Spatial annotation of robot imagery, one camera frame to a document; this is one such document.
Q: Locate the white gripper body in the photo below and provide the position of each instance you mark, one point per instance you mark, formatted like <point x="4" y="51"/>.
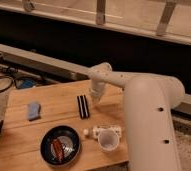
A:
<point x="97" y="88"/>

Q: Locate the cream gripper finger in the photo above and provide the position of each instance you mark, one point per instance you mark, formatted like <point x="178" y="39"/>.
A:
<point x="96" y="99"/>

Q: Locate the black striped eraser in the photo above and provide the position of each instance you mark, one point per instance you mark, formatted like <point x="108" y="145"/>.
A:
<point x="83" y="107"/>

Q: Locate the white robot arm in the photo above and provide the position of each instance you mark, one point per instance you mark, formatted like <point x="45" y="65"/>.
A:
<point x="147" y="102"/>

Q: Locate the white plastic bottle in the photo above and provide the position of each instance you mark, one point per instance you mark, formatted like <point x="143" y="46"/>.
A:
<point x="96" y="130"/>

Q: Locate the white plastic cup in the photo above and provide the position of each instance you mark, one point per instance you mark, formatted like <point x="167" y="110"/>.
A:
<point x="108" y="140"/>

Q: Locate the wooden cutting board table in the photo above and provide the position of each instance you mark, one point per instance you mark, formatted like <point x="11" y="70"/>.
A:
<point x="20" y="138"/>

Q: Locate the black round pan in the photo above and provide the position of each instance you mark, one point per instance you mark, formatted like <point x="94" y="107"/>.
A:
<point x="70" y="142"/>

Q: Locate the blue sponge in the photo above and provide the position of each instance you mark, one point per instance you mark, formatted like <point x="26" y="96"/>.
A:
<point x="33" y="111"/>

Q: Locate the red sausage in pan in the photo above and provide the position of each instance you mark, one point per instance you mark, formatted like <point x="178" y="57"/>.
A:
<point x="58" y="149"/>

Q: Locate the blue object on floor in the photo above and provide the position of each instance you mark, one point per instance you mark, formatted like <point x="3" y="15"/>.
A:
<point x="26" y="83"/>

